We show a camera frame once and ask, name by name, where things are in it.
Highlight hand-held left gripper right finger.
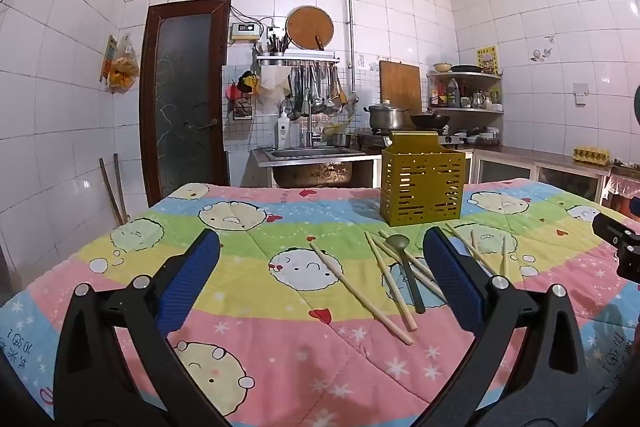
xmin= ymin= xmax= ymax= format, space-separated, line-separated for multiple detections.
xmin=415 ymin=226 xmax=588 ymax=427

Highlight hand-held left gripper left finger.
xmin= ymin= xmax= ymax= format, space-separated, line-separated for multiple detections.
xmin=52 ymin=228 xmax=236 ymax=427

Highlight dark green spoon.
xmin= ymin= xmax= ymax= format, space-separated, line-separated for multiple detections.
xmin=384 ymin=234 xmax=426 ymax=314

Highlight yellow perforated utensil holder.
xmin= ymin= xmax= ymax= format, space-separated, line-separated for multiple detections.
xmin=380 ymin=130 xmax=467 ymax=228

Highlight row of hanging kitchen utensils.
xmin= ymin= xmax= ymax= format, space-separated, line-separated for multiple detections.
xmin=287 ymin=62 xmax=349 ymax=118

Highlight pink curtain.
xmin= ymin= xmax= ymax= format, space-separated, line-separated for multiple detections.
xmin=601 ymin=171 xmax=640 ymax=210

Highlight egg carton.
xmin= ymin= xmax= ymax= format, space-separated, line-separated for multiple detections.
xmin=572 ymin=145 xmax=612 ymax=166

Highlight kitchen counter cabinet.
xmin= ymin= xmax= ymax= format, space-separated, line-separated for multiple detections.
xmin=464 ymin=146 xmax=623 ymax=204

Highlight wooden stick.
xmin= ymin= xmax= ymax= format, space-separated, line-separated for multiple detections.
xmin=113 ymin=153 xmax=130 ymax=224
xmin=99 ymin=157 xmax=125 ymax=228

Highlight colourful cartoon printed blanket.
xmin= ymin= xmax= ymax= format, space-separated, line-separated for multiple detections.
xmin=0 ymin=179 xmax=640 ymax=427

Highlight stack of white bowls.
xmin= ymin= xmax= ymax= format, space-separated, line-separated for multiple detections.
xmin=451 ymin=131 xmax=501 ymax=147

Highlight black wok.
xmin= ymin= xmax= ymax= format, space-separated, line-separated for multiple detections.
xmin=409 ymin=112 xmax=451 ymax=130

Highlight gas stove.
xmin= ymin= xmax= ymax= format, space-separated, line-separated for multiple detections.
xmin=356 ymin=129 xmax=467 ymax=148

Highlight steel sink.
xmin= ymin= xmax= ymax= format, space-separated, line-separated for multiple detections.
xmin=251 ymin=145 xmax=369 ymax=188

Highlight brown door with frosted glass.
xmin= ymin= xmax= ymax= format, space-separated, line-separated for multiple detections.
xmin=139 ymin=0 xmax=232 ymax=208

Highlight white soap bottle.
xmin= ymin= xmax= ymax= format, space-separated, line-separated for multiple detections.
xmin=275 ymin=106 xmax=291 ymax=150

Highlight metal corner shelf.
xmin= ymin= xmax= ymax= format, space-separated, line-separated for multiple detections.
xmin=426 ymin=70 xmax=505 ymax=116

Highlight steel pot with lid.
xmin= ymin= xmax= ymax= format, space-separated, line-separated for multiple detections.
xmin=363 ymin=100 xmax=409 ymax=132

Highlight row of sauce bottles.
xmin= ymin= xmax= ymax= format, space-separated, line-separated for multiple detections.
xmin=431 ymin=78 xmax=462 ymax=108

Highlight steel faucet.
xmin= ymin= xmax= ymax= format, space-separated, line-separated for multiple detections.
xmin=304 ymin=101 xmax=322 ymax=148

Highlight yellow and black hanging cloth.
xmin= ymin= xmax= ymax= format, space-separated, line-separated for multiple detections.
xmin=237 ymin=70 xmax=261 ymax=96

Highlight rectangular wooden cutting board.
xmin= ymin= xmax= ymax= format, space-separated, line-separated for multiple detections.
xmin=378 ymin=60 xmax=424 ymax=114

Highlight white plastic bag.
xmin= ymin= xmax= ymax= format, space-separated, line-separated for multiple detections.
xmin=259 ymin=67 xmax=292 ymax=94

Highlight orange plastic bag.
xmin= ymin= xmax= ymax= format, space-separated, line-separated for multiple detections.
xmin=106 ymin=34 xmax=140 ymax=94

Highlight round wooden board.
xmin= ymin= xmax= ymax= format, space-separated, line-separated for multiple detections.
xmin=285 ymin=6 xmax=335 ymax=52

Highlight wall hooks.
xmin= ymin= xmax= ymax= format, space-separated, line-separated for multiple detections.
xmin=529 ymin=34 xmax=557 ymax=64

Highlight yellow wall poster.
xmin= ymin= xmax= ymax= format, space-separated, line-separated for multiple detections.
xmin=473 ymin=45 xmax=499 ymax=76

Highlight metal wall rack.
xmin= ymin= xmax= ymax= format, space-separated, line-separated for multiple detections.
xmin=255 ymin=50 xmax=341 ymax=68

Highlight white wall control box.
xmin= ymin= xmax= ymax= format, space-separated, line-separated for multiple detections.
xmin=229 ymin=22 xmax=262 ymax=46

